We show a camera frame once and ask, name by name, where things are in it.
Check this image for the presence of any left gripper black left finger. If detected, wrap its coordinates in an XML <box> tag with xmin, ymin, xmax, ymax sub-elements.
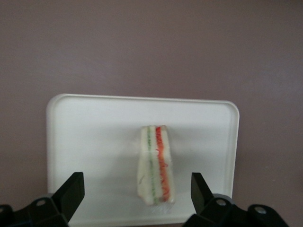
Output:
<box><xmin>27</xmin><ymin>172</ymin><xmax>85</xmax><ymax>227</ymax></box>

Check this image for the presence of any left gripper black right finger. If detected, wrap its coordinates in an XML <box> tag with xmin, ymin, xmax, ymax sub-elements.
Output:
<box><xmin>184</xmin><ymin>172</ymin><xmax>250</xmax><ymax>227</ymax></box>

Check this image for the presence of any cream plastic tray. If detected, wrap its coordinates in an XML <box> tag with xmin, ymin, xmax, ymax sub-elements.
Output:
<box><xmin>45</xmin><ymin>93</ymin><xmax>241</xmax><ymax>226</ymax></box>

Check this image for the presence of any triangle sandwich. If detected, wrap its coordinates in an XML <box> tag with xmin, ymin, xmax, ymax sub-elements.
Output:
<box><xmin>135</xmin><ymin>125</ymin><xmax>177</xmax><ymax>207</ymax></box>

